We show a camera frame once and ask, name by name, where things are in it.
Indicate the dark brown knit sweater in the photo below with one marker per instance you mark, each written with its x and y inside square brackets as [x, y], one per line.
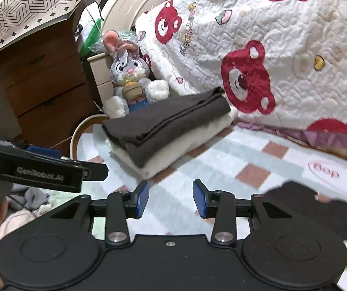
[161, 124]

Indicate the beige nightstand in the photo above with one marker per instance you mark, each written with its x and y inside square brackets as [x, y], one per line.
[100, 75]

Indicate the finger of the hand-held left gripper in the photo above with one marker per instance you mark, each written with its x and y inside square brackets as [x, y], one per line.
[44, 151]
[96, 171]

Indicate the white bear-print quilt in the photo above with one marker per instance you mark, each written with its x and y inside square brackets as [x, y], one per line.
[282, 21]

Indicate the grey plush rabbit toy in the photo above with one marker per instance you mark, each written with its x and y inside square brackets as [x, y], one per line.
[128, 66]

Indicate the grey knit garment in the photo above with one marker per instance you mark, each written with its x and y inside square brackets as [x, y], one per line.
[32, 197]

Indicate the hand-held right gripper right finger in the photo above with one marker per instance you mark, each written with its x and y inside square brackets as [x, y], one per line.
[200, 200]

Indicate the geometric patterned dresser cover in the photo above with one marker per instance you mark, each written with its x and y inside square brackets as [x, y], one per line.
[25, 12]

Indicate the black fuzzy cloth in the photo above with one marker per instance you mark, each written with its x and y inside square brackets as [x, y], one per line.
[328, 218]

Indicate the cream arched headboard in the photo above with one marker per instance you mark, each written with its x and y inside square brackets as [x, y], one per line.
[125, 6]

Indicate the brown wooden dresser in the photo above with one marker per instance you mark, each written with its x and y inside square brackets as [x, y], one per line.
[46, 91]

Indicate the curved bed frame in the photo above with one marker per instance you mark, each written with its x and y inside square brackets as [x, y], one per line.
[75, 139]

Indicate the checked fleece blanket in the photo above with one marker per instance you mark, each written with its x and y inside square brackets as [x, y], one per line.
[237, 157]

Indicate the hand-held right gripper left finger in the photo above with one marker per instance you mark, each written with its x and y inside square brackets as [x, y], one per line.
[142, 200]

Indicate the green plastic bag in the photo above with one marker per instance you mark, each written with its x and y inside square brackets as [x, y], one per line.
[90, 36]

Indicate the white pillow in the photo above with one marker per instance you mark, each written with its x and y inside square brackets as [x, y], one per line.
[173, 157]

